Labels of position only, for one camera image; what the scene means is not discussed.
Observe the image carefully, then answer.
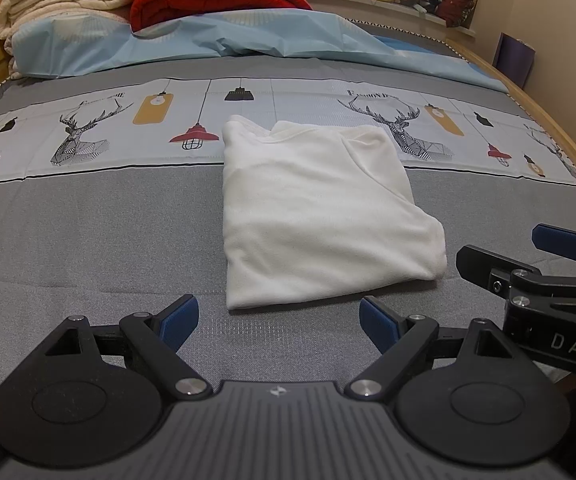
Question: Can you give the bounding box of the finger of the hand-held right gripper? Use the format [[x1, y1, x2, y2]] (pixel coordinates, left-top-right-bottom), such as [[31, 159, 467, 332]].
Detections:
[[531, 223, 576, 267], [455, 244, 576, 312]]

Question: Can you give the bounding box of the white shirt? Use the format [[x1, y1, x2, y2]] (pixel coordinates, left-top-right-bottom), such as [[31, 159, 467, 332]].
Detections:
[[221, 114, 447, 311]]

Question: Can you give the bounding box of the grey window sill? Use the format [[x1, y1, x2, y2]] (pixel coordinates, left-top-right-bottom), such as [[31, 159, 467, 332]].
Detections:
[[298, 0, 476, 47]]

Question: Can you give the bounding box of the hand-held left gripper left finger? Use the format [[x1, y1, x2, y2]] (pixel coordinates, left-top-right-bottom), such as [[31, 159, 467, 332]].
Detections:
[[42, 294, 215, 402]]

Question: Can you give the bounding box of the light blue duvet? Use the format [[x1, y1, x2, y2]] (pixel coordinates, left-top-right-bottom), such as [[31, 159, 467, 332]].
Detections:
[[10, 7, 512, 94]]

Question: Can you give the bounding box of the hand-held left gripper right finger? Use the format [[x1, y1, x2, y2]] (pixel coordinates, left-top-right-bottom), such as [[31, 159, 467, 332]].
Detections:
[[343, 295, 517, 403]]

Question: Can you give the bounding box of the grey printed bed sheet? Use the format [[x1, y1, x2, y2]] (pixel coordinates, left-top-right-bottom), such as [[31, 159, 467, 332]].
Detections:
[[0, 30, 576, 403]]

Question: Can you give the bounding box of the cream folded blanket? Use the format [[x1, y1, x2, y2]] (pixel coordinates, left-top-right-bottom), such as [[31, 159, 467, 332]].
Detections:
[[0, 0, 145, 54]]

